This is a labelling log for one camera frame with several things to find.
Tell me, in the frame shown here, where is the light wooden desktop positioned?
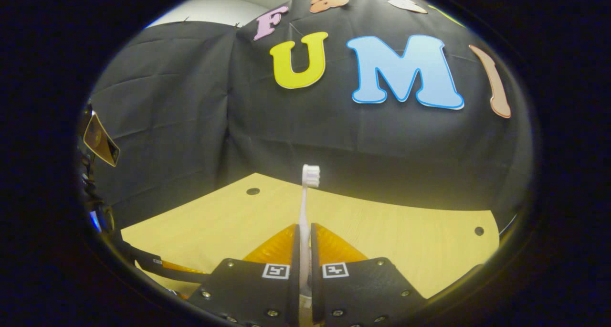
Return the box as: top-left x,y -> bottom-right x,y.
120,172 -> 500,301

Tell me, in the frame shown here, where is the black backdrop cloth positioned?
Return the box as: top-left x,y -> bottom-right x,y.
88,0 -> 533,232

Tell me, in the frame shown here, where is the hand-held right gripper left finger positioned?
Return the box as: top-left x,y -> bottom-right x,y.
187,222 -> 302,327

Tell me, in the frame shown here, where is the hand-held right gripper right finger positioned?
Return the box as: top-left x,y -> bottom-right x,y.
310,222 -> 428,327

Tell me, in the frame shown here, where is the white toothbrush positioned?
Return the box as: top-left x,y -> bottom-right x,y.
298,164 -> 321,327

